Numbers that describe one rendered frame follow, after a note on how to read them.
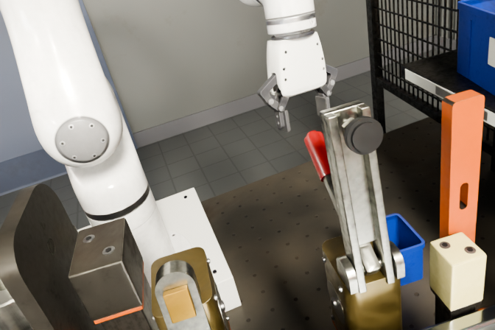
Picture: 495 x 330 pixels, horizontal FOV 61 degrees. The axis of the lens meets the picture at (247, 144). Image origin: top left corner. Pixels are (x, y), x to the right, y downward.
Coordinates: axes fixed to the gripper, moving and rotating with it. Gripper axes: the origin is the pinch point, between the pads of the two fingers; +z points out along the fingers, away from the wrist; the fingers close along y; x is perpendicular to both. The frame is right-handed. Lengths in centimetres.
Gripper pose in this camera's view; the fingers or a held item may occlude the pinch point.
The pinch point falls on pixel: (303, 118)
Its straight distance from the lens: 78.5
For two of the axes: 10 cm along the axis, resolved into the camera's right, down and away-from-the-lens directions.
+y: -8.5, 3.0, -4.2
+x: 4.9, 2.0, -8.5
